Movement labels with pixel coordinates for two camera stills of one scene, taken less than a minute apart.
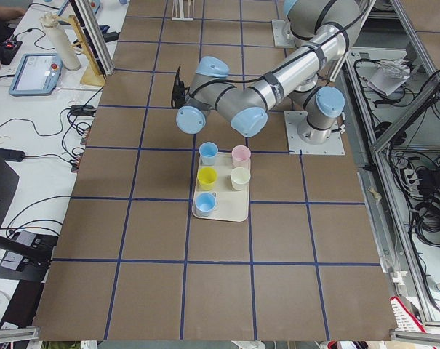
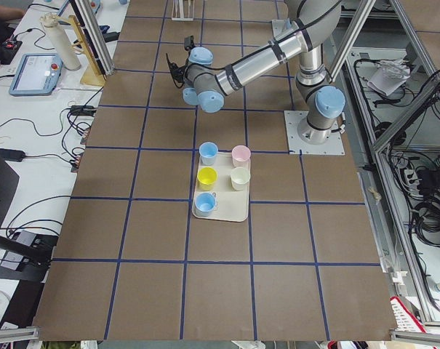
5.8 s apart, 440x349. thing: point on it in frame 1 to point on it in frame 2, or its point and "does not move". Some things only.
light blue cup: (208, 151) does not move
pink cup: (241, 156) does not move
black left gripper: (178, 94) to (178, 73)
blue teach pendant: (37, 75) does not move
